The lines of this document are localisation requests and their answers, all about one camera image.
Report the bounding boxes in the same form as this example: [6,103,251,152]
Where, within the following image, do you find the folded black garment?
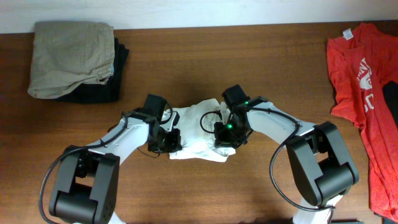
[56,38,129,104]

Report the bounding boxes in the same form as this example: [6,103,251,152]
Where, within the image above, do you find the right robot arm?
[215,95,359,223]

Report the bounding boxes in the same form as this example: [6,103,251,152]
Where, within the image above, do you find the folded khaki shorts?
[27,21,115,99]

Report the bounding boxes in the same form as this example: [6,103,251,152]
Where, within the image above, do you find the white printed t-shirt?
[169,98,236,162]

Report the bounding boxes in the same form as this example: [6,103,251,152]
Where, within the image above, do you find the red printed t-shirt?
[326,23,397,222]

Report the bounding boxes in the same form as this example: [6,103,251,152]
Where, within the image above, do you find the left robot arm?
[48,108,182,224]

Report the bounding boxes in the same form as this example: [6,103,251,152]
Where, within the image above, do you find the black garment at right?
[382,81,398,125]

